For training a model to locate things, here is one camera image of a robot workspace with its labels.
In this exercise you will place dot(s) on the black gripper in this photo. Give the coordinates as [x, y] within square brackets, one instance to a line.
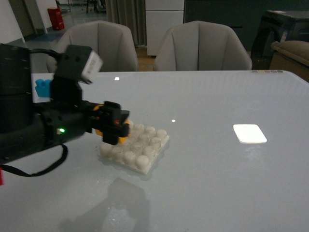
[63, 122]

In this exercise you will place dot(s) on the yellow toy block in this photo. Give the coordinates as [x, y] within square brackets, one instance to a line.
[110, 122]

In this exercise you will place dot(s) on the white studded base plate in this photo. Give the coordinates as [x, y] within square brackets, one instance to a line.
[139, 151]

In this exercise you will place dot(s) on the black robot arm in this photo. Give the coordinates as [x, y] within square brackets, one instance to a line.
[27, 127]

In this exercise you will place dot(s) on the blue toy block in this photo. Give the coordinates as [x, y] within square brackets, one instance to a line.
[43, 87]

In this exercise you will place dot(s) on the left grey armchair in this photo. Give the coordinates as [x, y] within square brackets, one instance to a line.
[112, 42]

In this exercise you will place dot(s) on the grey armchair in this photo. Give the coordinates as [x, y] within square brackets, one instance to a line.
[112, 42]
[201, 46]

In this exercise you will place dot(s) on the beige curtain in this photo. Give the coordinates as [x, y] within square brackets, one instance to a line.
[130, 13]

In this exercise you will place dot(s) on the right grey armchair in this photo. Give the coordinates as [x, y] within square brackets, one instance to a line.
[201, 46]

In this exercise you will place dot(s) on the white cabinet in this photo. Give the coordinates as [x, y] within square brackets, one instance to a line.
[160, 16]

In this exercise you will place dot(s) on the red box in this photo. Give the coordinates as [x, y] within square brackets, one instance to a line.
[56, 18]

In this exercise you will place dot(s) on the colored sticker strip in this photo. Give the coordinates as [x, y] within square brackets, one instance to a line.
[267, 71]

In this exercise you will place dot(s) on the dark appliance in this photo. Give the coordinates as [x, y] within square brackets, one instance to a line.
[278, 26]

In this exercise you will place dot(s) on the brown cushioned seat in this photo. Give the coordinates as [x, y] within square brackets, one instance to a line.
[292, 56]

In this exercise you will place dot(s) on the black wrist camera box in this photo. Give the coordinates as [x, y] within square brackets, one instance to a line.
[76, 64]

